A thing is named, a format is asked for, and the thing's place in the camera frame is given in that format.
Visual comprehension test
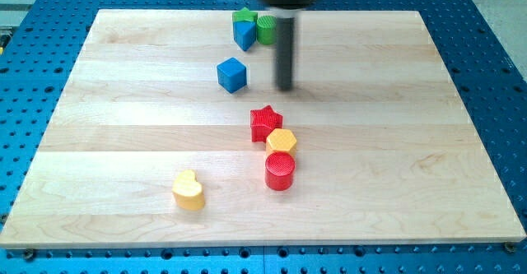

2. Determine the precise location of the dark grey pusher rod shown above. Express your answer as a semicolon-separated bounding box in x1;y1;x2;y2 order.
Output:
274;17;295;91

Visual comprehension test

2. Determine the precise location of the green star block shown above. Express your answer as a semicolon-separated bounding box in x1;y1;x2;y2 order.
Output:
231;7;258;23

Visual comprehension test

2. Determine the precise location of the red star block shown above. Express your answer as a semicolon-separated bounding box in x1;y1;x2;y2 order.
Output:
250;105;283;142

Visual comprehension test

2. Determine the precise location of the yellow hexagon block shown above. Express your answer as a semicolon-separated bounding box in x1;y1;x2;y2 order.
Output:
266;128;297;157

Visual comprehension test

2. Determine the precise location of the green cylinder block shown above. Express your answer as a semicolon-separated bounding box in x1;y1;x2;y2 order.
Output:
256;15;277;45

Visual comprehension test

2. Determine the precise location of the blue triangle block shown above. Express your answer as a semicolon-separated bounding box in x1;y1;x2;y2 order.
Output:
233;21;257;52

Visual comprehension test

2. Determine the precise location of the blue cube block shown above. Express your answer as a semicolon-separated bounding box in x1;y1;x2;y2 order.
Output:
217;58;247;93

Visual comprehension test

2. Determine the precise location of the red cylinder block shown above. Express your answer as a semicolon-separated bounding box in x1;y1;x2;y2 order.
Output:
265;152;296;191

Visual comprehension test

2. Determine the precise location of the wooden board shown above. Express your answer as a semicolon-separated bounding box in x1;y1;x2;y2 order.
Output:
1;9;525;249

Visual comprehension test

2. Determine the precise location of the yellow heart block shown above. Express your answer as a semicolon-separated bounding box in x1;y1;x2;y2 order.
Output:
172;170;206;211

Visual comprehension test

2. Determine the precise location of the blue perforated table plate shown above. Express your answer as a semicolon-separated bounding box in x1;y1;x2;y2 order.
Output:
0;0;527;274

